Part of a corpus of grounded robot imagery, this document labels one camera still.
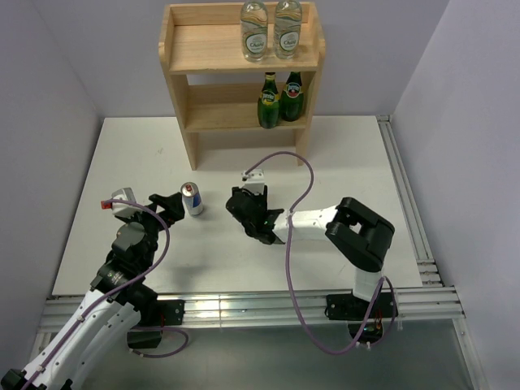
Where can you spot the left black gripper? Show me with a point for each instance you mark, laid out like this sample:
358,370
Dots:
174,210

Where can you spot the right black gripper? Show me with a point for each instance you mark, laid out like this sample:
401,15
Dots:
262,197

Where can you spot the green Perrier bottle yellow label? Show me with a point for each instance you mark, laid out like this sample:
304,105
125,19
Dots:
268,107

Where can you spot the green Perrier bottle red label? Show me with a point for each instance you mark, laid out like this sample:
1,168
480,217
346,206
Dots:
292,98

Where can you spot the clear glass bottle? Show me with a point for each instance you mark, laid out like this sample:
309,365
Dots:
253,30
287,28

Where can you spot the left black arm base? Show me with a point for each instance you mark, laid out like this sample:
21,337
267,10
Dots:
164,314

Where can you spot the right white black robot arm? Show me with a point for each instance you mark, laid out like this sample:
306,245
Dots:
361,235

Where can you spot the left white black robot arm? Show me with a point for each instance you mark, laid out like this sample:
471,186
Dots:
117,300

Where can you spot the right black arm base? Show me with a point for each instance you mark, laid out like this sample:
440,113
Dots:
347,307

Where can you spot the wooden three-tier shelf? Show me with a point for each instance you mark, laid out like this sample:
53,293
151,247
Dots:
213,88

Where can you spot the silver blue can left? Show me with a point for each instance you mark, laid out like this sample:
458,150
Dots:
192,198

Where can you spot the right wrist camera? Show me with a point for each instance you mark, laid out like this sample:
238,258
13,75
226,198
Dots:
253,181

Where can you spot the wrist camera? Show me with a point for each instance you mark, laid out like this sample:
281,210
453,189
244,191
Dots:
253,181
124,208

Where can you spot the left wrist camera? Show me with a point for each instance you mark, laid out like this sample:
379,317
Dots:
124,208

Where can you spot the aluminium frame rail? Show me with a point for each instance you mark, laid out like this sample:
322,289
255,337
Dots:
155,142

